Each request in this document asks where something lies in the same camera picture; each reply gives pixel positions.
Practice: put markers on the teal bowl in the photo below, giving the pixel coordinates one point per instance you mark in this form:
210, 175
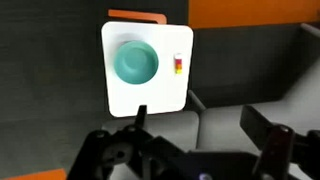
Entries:
136, 62

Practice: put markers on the small bottle with colourful label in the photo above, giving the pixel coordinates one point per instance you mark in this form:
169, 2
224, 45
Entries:
178, 63

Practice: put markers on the white side table orange legs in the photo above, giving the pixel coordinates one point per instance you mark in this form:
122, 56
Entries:
166, 93

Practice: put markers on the orange metal table base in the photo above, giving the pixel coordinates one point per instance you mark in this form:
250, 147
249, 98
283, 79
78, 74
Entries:
140, 15

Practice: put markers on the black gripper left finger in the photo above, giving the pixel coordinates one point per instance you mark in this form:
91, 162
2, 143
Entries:
133, 150

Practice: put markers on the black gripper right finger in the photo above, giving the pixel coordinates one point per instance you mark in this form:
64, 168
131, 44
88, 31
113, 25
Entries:
280, 150

